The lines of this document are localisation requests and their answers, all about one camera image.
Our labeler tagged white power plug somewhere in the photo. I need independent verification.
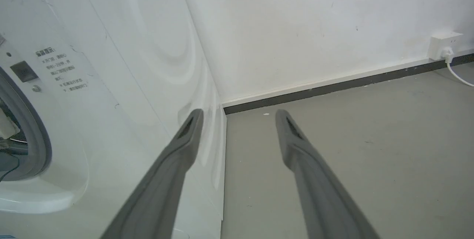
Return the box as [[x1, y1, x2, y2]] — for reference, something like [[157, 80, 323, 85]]
[[441, 47, 455, 64]]

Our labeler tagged white power cable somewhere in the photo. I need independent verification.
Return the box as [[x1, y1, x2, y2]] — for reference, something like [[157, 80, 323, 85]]
[[446, 60, 474, 87]]

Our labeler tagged dark grey skirting board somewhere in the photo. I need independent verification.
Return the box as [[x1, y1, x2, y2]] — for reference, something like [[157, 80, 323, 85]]
[[223, 53, 474, 115]]

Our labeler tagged white wall socket box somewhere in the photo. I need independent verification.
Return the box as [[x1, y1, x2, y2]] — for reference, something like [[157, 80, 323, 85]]
[[428, 31, 464, 61]]

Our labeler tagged grey rubber door seal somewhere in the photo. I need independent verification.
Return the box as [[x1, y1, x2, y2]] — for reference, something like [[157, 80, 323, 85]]
[[0, 67, 52, 182]]

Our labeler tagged white washing machine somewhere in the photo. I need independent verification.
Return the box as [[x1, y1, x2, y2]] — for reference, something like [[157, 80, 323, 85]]
[[0, 0, 227, 239]]

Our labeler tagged white cloth inside drum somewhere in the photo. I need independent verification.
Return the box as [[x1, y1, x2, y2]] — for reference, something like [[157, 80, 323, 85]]
[[0, 110, 20, 140]]

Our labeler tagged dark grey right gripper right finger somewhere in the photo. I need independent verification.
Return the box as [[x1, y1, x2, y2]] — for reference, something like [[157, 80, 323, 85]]
[[275, 109, 381, 239]]

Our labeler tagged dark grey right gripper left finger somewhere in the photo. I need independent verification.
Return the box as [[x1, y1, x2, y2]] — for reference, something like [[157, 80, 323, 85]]
[[100, 108, 204, 239]]

